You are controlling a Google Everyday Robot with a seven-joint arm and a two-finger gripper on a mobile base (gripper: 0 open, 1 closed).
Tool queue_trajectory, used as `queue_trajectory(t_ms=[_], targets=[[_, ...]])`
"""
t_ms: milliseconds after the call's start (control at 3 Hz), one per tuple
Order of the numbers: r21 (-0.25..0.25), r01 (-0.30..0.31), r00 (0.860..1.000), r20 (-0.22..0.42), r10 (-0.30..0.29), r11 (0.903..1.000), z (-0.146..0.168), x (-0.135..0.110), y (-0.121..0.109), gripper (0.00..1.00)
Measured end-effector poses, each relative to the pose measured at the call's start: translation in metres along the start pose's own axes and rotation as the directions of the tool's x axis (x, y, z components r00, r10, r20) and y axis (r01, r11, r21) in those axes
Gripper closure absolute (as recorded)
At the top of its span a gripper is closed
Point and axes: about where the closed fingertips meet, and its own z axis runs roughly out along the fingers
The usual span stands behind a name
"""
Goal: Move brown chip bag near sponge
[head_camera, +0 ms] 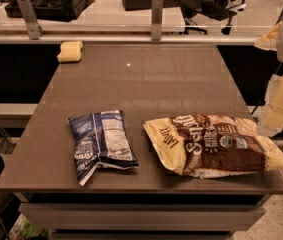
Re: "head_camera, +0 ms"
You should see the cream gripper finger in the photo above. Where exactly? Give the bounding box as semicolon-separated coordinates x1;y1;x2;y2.
257;75;283;137
254;21;282;51

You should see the brown chip bag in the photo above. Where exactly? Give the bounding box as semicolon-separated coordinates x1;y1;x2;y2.
144;114;283;179

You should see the blue chip bag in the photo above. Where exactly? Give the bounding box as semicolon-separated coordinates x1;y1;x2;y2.
68;110;139;186

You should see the yellow sponge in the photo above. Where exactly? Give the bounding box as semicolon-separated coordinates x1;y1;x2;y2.
57;41;83;63

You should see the green bag under table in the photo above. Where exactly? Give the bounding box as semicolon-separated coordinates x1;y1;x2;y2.
6;214;49;240

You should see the black office chair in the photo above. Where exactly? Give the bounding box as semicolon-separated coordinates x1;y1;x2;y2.
180;0;283;36

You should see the black tray on back desk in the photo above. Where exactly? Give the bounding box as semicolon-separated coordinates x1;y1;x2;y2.
4;0;87;22

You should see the white drawer front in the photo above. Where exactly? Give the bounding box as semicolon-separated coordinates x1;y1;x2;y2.
20;203;265;232

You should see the right metal rail bracket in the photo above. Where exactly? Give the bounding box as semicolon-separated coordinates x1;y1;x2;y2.
151;0;164;41

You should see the metal rail bracket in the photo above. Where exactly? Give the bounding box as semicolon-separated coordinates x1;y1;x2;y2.
151;0;164;41
16;0;43;40

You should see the left metal rail bracket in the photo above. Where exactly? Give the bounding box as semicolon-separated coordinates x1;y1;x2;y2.
16;0;43;40

